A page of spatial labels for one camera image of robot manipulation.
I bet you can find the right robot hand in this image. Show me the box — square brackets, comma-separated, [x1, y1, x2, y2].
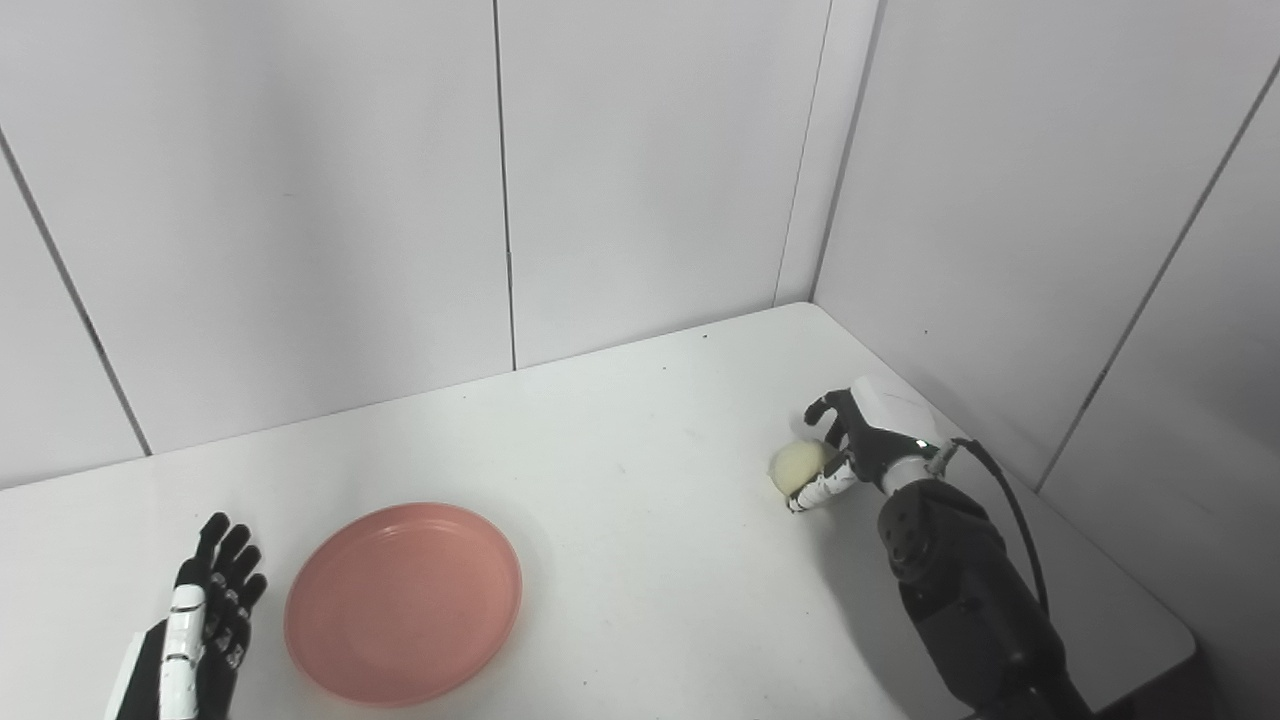
[785, 376, 943, 515]

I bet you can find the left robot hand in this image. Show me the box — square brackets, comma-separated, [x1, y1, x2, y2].
[105, 513, 269, 720]

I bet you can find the white steamed bun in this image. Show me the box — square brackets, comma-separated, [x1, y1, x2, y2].
[768, 441, 839, 498]

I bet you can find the pink plate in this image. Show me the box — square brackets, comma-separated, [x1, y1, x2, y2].
[283, 503, 524, 709]

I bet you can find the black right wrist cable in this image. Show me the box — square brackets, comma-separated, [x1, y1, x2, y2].
[926, 437, 1051, 616]

